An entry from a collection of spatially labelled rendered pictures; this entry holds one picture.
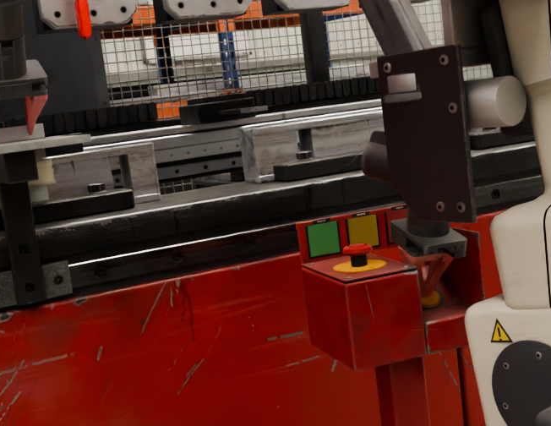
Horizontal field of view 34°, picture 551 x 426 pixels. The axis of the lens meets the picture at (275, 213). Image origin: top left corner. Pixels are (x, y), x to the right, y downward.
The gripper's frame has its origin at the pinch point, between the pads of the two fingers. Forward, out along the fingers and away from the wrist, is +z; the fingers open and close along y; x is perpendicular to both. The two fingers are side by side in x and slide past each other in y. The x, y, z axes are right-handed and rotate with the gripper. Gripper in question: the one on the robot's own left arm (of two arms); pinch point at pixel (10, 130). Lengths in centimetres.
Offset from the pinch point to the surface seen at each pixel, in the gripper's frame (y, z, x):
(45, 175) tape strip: -5.4, 10.5, -4.0
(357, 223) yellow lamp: -43, 8, 27
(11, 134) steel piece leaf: -0.2, 0.9, -0.6
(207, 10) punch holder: -35.3, -10.3, -13.1
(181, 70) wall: -197, 196, -437
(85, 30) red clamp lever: -13.9, -10.3, -9.1
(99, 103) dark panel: -29, 25, -56
